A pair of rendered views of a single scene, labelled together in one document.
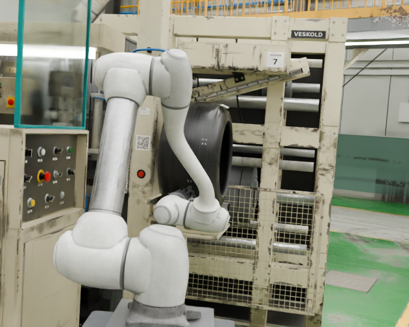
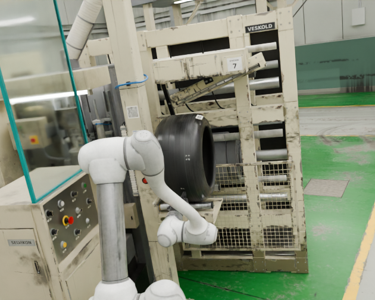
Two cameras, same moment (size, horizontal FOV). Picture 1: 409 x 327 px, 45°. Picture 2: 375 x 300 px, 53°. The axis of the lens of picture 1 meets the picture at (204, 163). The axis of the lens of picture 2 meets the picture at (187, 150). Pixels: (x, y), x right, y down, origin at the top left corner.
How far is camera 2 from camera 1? 0.61 m
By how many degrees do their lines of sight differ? 12
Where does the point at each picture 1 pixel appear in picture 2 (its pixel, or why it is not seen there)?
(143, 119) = not seen: hidden behind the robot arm
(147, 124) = not seen: hidden behind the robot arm
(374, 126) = (333, 33)
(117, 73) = (97, 164)
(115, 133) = (108, 216)
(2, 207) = (41, 261)
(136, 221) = (149, 215)
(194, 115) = (175, 135)
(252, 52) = (214, 61)
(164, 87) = (139, 165)
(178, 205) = (175, 229)
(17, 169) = (43, 233)
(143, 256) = not seen: outside the picture
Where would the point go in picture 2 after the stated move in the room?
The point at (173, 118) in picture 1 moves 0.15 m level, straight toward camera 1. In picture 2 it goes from (153, 181) to (150, 194)
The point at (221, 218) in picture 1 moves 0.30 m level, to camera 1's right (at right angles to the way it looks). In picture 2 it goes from (211, 236) to (274, 228)
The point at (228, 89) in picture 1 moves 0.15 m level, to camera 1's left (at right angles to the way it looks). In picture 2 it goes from (200, 90) to (179, 93)
